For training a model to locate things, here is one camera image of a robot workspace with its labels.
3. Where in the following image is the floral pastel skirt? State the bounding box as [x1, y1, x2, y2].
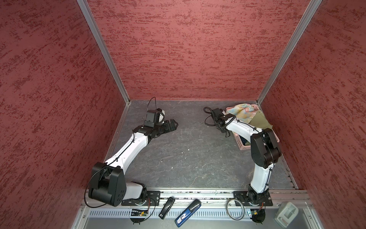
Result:
[226, 104, 259, 124]

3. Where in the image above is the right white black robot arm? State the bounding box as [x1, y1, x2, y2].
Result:
[204, 107, 282, 206]

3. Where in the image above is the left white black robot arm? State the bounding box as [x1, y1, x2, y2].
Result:
[84, 119, 179, 207]

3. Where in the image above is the pink plastic basket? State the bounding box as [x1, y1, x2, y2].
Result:
[225, 104, 280, 151]

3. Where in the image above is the olive green skirt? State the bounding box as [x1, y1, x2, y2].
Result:
[249, 110, 273, 129]

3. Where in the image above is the blue black stapler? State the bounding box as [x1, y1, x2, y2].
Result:
[174, 199, 201, 228]

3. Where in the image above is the left circuit board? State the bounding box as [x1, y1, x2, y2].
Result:
[131, 209, 149, 218]

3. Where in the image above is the circuit board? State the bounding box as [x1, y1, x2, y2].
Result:
[131, 209, 149, 218]
[251, 209, 266, 224]

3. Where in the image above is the right circuit board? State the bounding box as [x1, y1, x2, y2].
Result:
[251, 209, 266, 224]

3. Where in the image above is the grey plastic holder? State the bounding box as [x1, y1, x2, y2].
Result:
[274, 202, 299, 228]

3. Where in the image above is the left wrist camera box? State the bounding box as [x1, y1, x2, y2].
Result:
[144, 108, 165, 128]

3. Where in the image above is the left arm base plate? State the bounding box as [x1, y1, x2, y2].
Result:
[121, 190, 161, 207]

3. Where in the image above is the coiled grey cable ring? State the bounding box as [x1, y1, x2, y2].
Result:
[226, 198, 246, 221]

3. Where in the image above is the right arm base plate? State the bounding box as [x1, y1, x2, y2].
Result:
[233, 191, 273, 207]

